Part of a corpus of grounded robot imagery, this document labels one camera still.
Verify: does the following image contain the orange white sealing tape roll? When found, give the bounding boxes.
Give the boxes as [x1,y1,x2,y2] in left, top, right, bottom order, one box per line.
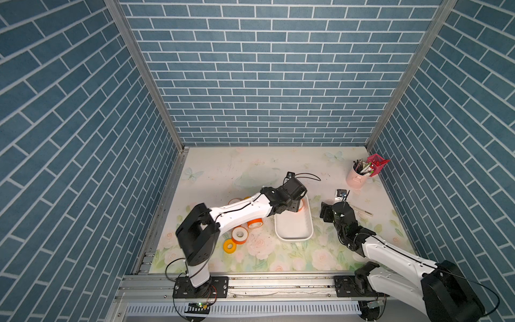
[231,226,250,245]

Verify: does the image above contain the pens in bucket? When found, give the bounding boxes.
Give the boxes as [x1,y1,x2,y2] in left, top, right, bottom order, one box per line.
[353,160,374,176]

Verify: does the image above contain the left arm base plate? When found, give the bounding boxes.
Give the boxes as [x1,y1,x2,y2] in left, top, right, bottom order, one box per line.
[173,276,229,299]

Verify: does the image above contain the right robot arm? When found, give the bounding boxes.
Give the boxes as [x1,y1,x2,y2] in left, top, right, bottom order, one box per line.
[320,202,485,321]

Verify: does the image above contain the magenta plastic basket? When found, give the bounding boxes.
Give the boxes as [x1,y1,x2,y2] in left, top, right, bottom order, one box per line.
[367,154,390,177]

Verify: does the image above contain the pink metal pen bucket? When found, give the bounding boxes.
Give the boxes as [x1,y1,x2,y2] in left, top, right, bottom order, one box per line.
[346,167,370,189]

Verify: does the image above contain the clear pen on table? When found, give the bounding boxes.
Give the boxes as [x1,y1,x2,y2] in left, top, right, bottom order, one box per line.
[351,205,374,217]

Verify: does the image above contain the orange white tape roll top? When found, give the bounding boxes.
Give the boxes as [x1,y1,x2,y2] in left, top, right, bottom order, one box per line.
[297,199,304,212]

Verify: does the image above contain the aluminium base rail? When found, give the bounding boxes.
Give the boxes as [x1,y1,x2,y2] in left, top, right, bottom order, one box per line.
[114,271,403,303]

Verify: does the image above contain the white plastic storage box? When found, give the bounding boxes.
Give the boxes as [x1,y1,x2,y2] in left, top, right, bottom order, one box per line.
[274,196,314,242]

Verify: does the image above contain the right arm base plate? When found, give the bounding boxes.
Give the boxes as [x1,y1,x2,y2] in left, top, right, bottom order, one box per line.
[333,275,384,299]

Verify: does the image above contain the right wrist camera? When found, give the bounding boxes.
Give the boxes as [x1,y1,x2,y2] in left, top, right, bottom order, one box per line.
[335,189,349,203]

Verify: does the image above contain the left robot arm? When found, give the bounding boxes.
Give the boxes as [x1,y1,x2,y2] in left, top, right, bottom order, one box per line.
[175,177,307,288]

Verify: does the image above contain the yellow tape roll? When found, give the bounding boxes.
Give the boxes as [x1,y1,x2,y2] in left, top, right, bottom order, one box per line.
[223,239,237,254]

